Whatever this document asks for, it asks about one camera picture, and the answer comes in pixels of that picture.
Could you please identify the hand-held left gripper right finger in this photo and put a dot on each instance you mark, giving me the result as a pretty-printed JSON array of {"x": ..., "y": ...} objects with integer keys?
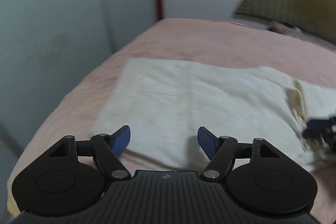
[{"x": 207, "y": 143}]

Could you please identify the pale yellow cloth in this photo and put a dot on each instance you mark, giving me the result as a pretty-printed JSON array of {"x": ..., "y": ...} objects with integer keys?
[{"x": 12, "y": 203}]

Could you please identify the flower print wardrobe door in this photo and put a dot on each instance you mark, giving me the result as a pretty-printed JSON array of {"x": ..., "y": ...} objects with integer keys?
[{"x": 52, "y": 16}]

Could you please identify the white pants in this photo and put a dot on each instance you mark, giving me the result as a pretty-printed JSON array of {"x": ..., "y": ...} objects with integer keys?
[{"x": 183, "y": 98}]

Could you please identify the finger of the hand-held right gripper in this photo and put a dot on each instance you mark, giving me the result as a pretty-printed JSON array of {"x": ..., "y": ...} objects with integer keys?
[{"x": 321, "y": 123}]

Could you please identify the pink bed sheet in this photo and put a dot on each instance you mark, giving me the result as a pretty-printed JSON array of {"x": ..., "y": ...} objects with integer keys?
[{"x": 210, "y": 40}]

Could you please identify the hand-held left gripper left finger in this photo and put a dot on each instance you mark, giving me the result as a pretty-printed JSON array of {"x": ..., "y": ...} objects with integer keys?
[{"x": 121, "y": 141}]

